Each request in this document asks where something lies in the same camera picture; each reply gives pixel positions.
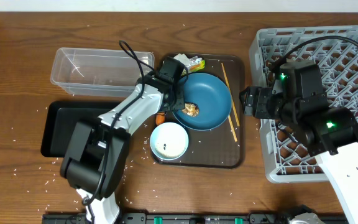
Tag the orange carrot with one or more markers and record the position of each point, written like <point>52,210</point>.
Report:
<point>160,118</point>

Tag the dark blue plate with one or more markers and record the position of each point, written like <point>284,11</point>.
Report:
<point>213,98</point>

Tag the grey dishwasher rack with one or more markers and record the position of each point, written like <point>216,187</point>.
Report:
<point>286,161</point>

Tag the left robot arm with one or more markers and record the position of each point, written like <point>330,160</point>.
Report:
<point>97,150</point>

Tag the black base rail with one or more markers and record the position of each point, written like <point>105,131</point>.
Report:
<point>141,218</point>

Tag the brown food scrap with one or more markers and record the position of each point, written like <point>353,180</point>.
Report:
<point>191,109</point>

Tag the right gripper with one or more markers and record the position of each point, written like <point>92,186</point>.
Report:
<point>253,101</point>

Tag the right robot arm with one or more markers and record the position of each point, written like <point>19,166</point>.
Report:
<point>298,100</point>

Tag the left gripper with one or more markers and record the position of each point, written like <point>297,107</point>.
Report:
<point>176,101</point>

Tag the black plastic tray bin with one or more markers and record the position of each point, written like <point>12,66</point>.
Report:
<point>61,120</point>

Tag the crumpled white napkin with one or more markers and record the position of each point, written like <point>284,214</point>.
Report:
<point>181,58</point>

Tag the light blue rice bowl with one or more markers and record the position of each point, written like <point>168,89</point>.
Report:
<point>169,141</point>

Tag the yellow green snack wrapper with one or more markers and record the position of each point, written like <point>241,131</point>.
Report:
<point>193,64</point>

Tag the brown serving tray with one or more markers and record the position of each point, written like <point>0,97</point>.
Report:
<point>216,147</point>

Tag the clear plastic bin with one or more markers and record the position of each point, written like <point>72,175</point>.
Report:
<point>95,72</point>

